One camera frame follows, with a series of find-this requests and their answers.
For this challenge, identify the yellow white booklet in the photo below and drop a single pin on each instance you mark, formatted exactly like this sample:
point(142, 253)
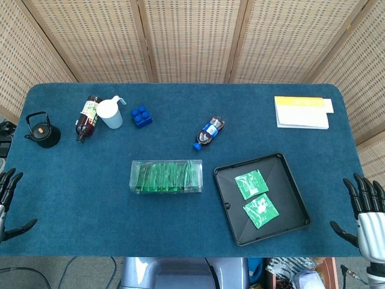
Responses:
point(300, 116)

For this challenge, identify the black square plastic tray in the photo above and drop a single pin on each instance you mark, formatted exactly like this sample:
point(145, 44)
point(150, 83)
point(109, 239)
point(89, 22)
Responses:
point(279, 171)

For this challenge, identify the blue felt table cover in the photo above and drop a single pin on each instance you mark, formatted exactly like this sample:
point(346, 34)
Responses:
point(90, 195)

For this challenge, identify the brown sauce bottle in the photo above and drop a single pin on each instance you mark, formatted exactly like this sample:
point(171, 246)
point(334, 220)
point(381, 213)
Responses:
point(87, 120)

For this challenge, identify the green packets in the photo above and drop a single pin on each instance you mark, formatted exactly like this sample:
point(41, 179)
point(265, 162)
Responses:
point(165, 179)

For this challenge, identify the blue building block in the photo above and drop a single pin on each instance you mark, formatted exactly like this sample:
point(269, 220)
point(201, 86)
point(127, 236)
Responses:
point(141, 117)

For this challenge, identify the black equipment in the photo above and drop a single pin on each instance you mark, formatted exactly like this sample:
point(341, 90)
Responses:
point(4, 141)

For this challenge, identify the woven wooden folding screen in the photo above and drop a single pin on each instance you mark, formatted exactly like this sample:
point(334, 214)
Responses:
point(192, 39)

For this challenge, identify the white plastic spouted cup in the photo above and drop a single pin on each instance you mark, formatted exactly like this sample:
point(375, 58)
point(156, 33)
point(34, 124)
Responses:
point(110, 114)

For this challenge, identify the clear box of green packets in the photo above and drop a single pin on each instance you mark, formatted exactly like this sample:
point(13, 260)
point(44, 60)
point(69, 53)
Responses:
point(165, 162)

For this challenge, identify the black cast iron teapot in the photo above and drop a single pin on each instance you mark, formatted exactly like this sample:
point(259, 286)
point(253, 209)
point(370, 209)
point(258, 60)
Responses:
point(45, 134)

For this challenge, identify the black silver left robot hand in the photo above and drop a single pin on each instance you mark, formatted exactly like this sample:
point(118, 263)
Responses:
point(9, 183)

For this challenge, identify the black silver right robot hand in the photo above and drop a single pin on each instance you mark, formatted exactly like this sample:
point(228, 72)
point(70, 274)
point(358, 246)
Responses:
point(371, 228)

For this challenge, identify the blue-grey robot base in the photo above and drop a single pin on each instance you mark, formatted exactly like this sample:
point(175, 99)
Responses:
point(180, 274)

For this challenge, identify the small cola bottle blue cap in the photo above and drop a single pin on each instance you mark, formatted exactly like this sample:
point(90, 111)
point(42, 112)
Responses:
point(209, 131)

